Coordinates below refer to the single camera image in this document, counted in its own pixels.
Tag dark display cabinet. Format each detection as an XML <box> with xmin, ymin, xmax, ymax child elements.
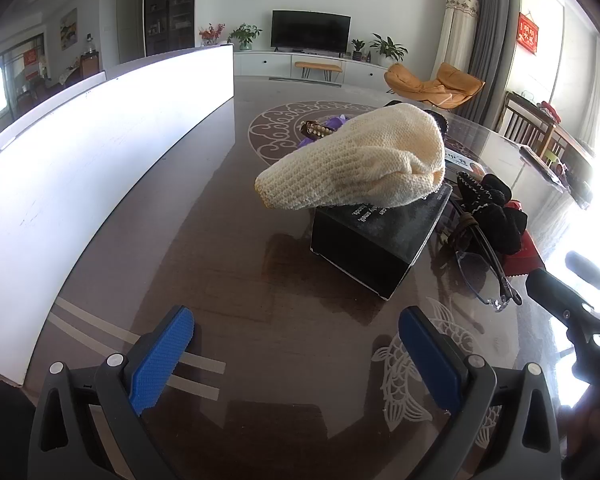
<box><xmin>143</xmin><ymin>0</ymin><xmax>198</xmax><ymax>58</ymax></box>

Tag green potted plant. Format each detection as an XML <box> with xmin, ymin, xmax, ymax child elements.
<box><xmin>227</xmin><ymin>23</ymin><xmax>263</xmax><ymax>52</ymax></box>

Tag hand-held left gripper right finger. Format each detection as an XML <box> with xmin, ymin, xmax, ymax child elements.
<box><xmin>399</xmin><ymin>306</ymin><xmax>563</xmax><ymax>480</ymax></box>

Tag brown wooden chair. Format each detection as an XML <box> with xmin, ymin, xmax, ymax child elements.
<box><xmin>500</xmin><ymin>91</ymin><xmax>556</xmax><ymax>158</ymax></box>

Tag large leafy potted plant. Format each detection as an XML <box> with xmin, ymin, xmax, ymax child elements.
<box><xmin>369</xmin><ymin>33</ymin><xmax>408</xmax><ymax>64</ymax></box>

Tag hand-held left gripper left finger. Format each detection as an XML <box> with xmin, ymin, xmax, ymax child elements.
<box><xmin>27</xmin><ymin>305</ymin><xmax>196</xmax><ymax>480</ymax></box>

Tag red wall hanging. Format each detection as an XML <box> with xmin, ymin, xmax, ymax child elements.
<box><xmin>516</xmin><ymin>11</ymin><xmax>539</xmax><ymax>56</ymax></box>

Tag cream covered air conditioner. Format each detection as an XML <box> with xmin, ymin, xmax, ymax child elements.
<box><xmin>432</xmin><ymin>0</ymin><xmax>481</xmax><ymax>83</ymax></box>

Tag grey curtain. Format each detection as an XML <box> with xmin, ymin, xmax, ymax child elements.
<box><xmin>466</xmin><ymin>0</ymin><xmax>523</xmax><ymax>128</ymax></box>

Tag plain black glove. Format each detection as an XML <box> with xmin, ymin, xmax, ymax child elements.
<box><xmin>472</xmin><ymin>175</ymin><xmax>528</xmax><ymax>257</ymax></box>

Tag cream knitted hat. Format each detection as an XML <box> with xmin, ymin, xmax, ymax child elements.
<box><xmin>255</xmin><ymin>102</ymin><xmax>447</xmax><ymax>211</ymax></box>

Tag black television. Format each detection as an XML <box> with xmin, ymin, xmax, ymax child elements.
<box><xmin>271</xmin><ymin>10</ymin><xmax>352</xmax><ymax>55</ymax></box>

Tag black cardboard box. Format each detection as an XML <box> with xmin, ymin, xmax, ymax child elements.
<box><xmin>310</xmin><ymin>182</ymin><xmax>453</xmax><ymax>301</ymax></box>

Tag rimless eyeglasses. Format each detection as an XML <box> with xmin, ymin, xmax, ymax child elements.
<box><xmin>452</xmin><ymin>220</ymin><xmax>523</xmax><ymax>313</ymax></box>

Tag patterned brown glass desktop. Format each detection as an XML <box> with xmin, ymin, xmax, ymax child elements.
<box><xmin>22</xmin><ymin>75</ymin><xmax>600</xmax><ymax>480</ymax></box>

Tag red flower plant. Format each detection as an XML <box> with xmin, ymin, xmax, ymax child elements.
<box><xmin>199</xmin><ymin>23</ymin><xmax>227</xmax><ymax>47</ymax></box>

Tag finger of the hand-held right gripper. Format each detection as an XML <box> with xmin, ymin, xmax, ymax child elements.
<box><xmin>565</xmin><ymin>251</ymin><xmax>600</xmax><ymax>291</ymax></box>
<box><xmin>526</xmin><ymin>269</ymin><xmax>588</xmax><ymax>322</ymax></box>

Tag white storage box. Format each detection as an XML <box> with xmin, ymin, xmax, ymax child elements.
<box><xmin>0</xmin><ymin>44</ymin><xmax>234</xmax><ymax>386</ymax></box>

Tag black fuzzy hat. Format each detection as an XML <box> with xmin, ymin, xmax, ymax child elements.
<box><xmin>422</xmin><ymin>109</ymin><xmax>451</xmax><ymax>146</ymax></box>

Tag brown studded belt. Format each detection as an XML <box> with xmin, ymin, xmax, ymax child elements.
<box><xmin>300</xmin><ymin>120</ymin><xmax>337</xmax><ymax>141</ymax></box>

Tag white television cabinet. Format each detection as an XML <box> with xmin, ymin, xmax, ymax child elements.
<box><xmin>233</xmin><ymin>49</ymin><xmax>396</xmax><ymax>92</ymax></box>

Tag black glove white stitching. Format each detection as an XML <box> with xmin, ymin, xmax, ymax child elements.
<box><xmin>454</xmin><ymin>171</ymin><xmax>501</xmax><ymax>213</ymax></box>

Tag wooden bench black legs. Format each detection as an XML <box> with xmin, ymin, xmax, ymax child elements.
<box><xmin>295</xmin><ymin>61</ymin><xmax>343</xmax><ymax>82</ymax></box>

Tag blue and white box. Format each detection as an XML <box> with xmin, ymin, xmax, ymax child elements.
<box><xmin>442</xmin><ymin>147</ymin><xmax>486</xmax><ymax>173</ymax></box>

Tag orange lounge chair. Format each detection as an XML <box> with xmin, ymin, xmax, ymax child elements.
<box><xmin>384</xmin><ymin>62</ymin><xmax>486</xmax><ymax>110</ymax></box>

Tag framed wall painting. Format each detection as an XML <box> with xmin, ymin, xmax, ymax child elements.
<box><xmin>60</xmin><ymin>8</ymin><xmax>78</xmax><ymax>50</ymax></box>

